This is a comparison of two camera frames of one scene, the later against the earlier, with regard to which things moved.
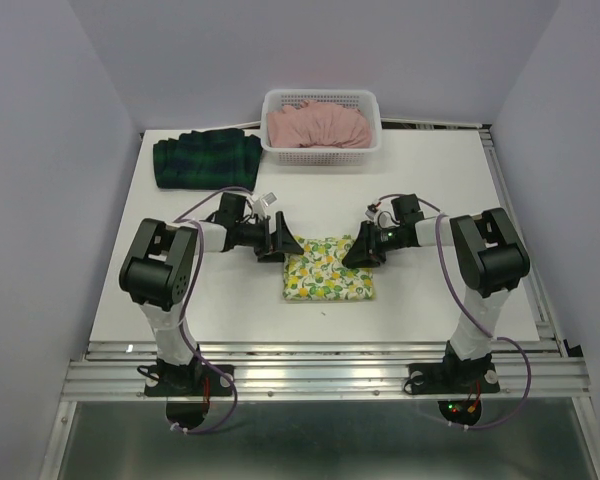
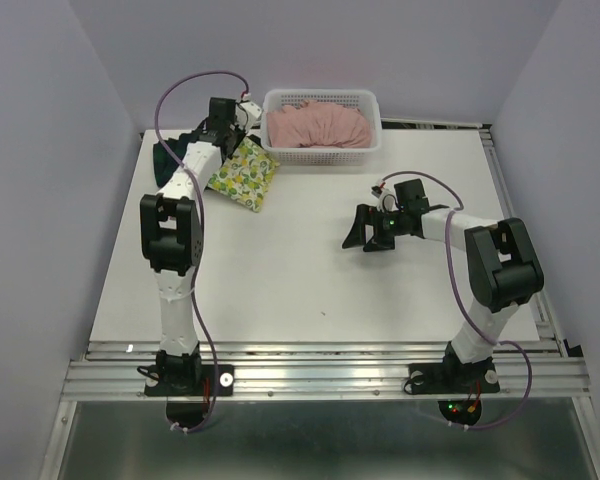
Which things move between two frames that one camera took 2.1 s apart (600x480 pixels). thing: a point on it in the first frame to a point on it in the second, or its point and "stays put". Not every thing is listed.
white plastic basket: x=366 y=101 stays put
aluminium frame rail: x=485 y=130 stays put
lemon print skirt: x=319 y=273 to x=243 y=177
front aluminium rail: x=107 y=370 stays put
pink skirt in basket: x=318 y=125 stays put
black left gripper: x=273 y=247 to x=239 y=133
